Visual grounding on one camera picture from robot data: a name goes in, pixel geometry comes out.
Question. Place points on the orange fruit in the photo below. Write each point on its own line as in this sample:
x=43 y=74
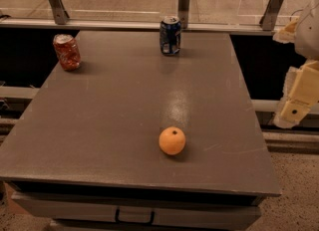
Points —
x=172 y=140

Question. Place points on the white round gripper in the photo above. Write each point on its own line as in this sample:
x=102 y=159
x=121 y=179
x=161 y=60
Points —
x=309 y=35

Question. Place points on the right metal railing bracket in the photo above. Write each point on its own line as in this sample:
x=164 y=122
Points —
x=269 y=18

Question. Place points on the blue pepsi can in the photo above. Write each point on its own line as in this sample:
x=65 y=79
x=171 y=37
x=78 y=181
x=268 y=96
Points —
x=170 y=35

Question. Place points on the middle metal railing bracket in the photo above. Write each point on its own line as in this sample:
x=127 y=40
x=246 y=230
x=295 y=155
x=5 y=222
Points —
x=183 y=12

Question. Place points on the black drawer handle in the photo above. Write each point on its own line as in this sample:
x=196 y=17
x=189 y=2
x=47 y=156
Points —
x=134 y=216

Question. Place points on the metal railing bracket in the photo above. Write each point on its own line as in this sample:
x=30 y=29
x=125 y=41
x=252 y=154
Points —
x=183 y=12
x=269 y=18
x=56 y=1

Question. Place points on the grey drawer with handle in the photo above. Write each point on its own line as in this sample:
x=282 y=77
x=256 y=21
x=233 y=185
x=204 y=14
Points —
x=83 y=213

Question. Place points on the red crushed soda can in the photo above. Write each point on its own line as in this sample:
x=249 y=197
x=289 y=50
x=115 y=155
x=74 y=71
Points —
x=67 y=51

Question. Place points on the left metal railing bracket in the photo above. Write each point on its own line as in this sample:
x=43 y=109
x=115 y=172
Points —
x=56 y=1

